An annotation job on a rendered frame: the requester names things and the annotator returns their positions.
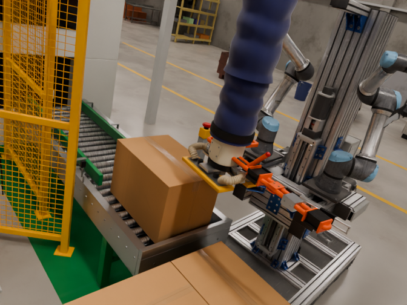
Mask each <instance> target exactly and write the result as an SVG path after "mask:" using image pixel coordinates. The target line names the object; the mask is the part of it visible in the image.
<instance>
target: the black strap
mask: <svg viewBox="0 0 407 305"><path fill-rule="evenodd" d="M210 131H211V132H212V133H213V134H214V135H215V136H217V137H218V138H220V139H223V140H226V141H228V142H233V143H239V144H246V143H251V142H252V141H253V140H254V136H255V132H254V133H253V134H252V135H250V136H238V135H235V134H230V133H228V132H226V131H224V130H222V129H220V128H219V127H218V126H216V125H215V123H214V120H213V121H212V122H211V126H210Z"/></svg>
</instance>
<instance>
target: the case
mask: <svg viewBox="0 0 407 305"><path fill-rule="evenodd" d="M187 156H190V153H189V152H188V149H187V148H186V147H184V146H183V145H181V144H180V143H179V142H178V141H176V140H175V139H173V138H172V137H171V136H169V135H168V134H167V135H160V136H147V137H133V138H126V139H117V144H116V153H115V158H114V167H113V175H112V180H111V188H110V192H111V193H112V194H113V195H114V196H115V197H116V199H117V200H118V201H119V203H120V204H121V205H122V206H123V207H124V208H125V209H126V210H127V212H128V213H129V214H130V215H131V216H132V217H133V218H134V220H135V221H136V222H137V224H138V225H139V226H140V227H141V228H142V229H143V230H144V232H145V233H146V234H147V235H148V236H149V237H150V238H151V240H152V241H153V242H154V243H158V242H160V241H164V240H167V239H169V238H172V237H175V236H178V235H181V234H184V233H186V232H190V231H193V230H195V229H199V228H201V227H204V226H207V225H209V224H210V220H211V216H212V213H213V209H214V205H215V202H216V199H217V195H218V193H217V192H216V191H215V190H214V189H213V188H212V187H211V186H210V185H209V184H208V183H207V182H206V181H205V180H204V179H202V178H201V177H200V176H199V175H198V174H197V173H196V172H195V171H193V170H192V169H191V168H190V167H189V166H188V165H187V164H186V163H185V162H184V161H183V160H182V157H187Z"/></svg>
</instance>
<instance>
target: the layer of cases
mask: <svg viewBox="0 0 407 305"><path fill-rule="evenodd" d="M63 305H291V304H290V303H289V302H287V300H286V299H284V298H283V297H282V296H281V295H280V294H279V293H278V292H276V291H275V290H274V289H273V288H272V287H271V286H270V285H269V284H268V283H267V282H266V281H265V280H264V279H263V278H261V277H260V276H259V275H258V274H257V273H256V272H255V271H253V270H252V268H250V267H249V266H248V265H247V264H246V263H245V262H244V261H243V260H242V259H240V258H239V257H238V256H237V255H236V254H235V253H234V252H233V251H232V250H231V249H230V248H229V247H228V246H226V245H225V244H224V243H223V242H222V241H220V242H217V243H215V244H212V245H210V246H207V247H205V248H202V249H199V250H198V251H195V252H192V253H190V254H188V255H185V256H183V257H180V258H177V259H175V260H173V261H171V262H167V263H165V264H162V265H160V266H158V267H155V268H152V269H150V270H148V271H145V272H143V273H140V274H137V275H135V276H133V277H130V278H127V279H126V280H123V281H120V282H118V283H115V284H112V285H111V286H108V287H105V288H103V289H100V290H97V291H96V292H93V293H90V294H88V295H85V296H83V297H80V298H78V299H75V300H73V301H71V302H68V303H65V304H63Z"/></svg>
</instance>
